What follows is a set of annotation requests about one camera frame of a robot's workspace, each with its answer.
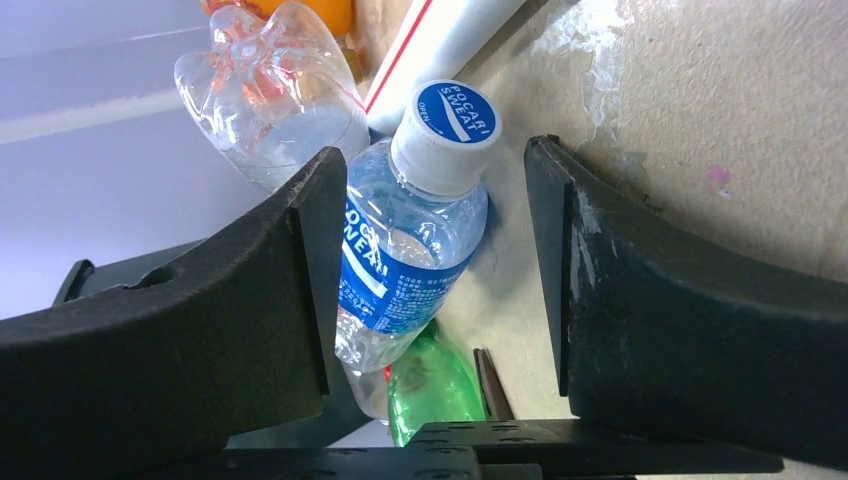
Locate Pocari Sweat bottle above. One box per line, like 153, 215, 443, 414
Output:
335, 80, 503, 374

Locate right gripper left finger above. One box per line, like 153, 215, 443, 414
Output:
1, 148, 347, 479

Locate clear bottle silver cap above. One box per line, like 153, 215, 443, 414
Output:
342, 363, 389, 425

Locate green plastic bottle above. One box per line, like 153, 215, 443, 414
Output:
385, 320, 486, 447

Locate white PVC pipe frame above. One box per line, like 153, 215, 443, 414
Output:
365, 0, 523, 135

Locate yellow handled pliers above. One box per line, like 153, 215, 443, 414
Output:
473, 348, 515, 421

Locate red label bottle red cap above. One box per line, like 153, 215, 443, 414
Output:
174, 1, 370, 194

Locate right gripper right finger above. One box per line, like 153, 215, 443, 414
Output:
524, 135, 847, 470

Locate dark green plastic bin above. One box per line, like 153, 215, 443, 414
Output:
52, 240, 201, 307

